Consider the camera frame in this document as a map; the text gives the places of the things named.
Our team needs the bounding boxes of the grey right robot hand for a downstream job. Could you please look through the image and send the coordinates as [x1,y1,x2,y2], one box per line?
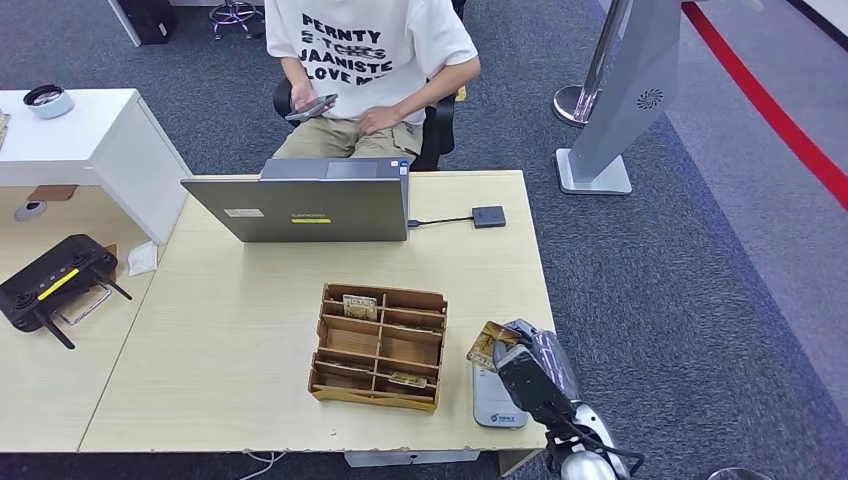
[503,319,582,405]

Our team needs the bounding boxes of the person's left hand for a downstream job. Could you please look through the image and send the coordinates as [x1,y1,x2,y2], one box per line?
[356,105,407,137]

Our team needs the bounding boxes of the person's right hand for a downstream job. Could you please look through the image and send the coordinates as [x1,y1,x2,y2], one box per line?
[288,79,336,122]

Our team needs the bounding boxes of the dark smartphone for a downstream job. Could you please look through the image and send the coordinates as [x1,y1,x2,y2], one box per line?
[284,93,339,123]

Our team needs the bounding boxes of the gold ID card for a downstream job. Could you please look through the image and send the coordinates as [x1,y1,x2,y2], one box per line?
[466,321,522,371]

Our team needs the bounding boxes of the person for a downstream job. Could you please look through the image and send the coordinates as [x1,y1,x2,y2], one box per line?
[263,0,482,160]

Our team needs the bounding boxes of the white card reader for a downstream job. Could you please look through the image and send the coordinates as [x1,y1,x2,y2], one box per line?
[472,360,531,430]

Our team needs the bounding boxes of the black office chair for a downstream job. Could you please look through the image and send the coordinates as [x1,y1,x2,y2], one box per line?
[272,0,468,172]

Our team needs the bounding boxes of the chrome stool base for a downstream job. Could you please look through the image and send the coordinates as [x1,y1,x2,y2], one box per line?
[208,0,261,41]

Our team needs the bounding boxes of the grey laptop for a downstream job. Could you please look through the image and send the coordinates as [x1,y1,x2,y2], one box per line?
[180,157,411,244]

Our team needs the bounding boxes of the small black square device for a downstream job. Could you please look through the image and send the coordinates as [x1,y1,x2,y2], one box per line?
[471,205,507,230]

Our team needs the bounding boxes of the black cabinet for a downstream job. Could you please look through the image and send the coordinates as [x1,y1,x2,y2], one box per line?
[115,0,179,48]

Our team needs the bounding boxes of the wooden compartment tray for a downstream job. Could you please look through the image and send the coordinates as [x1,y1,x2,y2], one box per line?
[307,282,449,413]

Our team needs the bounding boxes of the white side table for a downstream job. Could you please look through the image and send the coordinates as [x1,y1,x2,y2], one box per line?
[0,88,193,246]

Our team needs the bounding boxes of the round grey rim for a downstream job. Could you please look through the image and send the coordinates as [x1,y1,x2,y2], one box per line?
[705,466,776,480]

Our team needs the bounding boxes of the white paper slip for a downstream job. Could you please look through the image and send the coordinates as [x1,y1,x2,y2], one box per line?
[126,241,159,278]

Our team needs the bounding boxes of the silver kiosk stand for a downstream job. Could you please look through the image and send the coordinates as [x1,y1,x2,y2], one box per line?
[555,0,684,197]

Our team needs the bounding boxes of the round white and black container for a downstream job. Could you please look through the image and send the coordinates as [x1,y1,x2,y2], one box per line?
[23,84,75,121]

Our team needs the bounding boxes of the brown flat piece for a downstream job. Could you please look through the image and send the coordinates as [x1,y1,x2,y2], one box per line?
[26,185,79,203]

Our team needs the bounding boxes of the clear phone case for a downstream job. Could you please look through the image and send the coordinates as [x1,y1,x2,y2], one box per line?
[56,283,113,327]

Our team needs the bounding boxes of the black router with antennas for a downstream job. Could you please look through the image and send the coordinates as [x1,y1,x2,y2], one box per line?
[0,233,134,351]

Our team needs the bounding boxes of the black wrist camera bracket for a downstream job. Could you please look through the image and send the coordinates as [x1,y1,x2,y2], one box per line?
[496,351,576,431]

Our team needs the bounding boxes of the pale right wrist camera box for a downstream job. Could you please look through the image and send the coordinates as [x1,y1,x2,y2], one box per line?
[493,343,533,370]

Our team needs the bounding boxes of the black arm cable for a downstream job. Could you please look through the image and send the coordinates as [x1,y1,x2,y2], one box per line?
[546,410,645,476]

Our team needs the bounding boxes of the thin black device cable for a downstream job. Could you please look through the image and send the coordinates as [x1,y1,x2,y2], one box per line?
[406,215,476,230]

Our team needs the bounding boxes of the white under-desk bracket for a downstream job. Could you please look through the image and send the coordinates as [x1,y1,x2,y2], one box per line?
[344,449,481,469]

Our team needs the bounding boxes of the chrome stanchion post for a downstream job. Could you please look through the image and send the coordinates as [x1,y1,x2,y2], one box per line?
[551,0,631,128]

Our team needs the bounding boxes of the white cable under desk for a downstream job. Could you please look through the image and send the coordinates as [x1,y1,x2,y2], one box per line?
[238,450,287,480]

